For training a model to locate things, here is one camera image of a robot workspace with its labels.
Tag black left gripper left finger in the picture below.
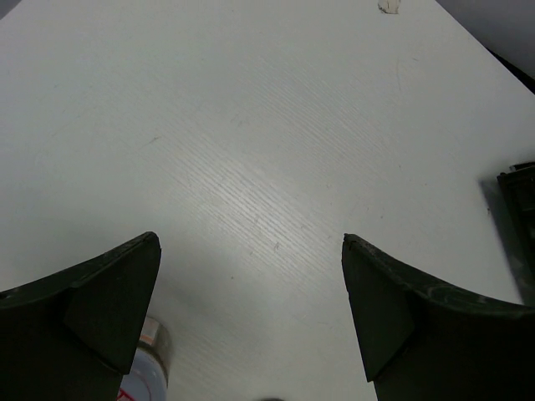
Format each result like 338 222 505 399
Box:
1 231 161 400

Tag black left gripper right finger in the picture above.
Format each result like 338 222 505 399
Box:
342 234 534 400

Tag small white paper scrap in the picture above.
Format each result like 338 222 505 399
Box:
378 0 401 15

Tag white label lid spice jar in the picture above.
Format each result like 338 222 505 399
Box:
116 316 172 401

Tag black plastic organizer tray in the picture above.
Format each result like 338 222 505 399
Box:
478 161 534 307

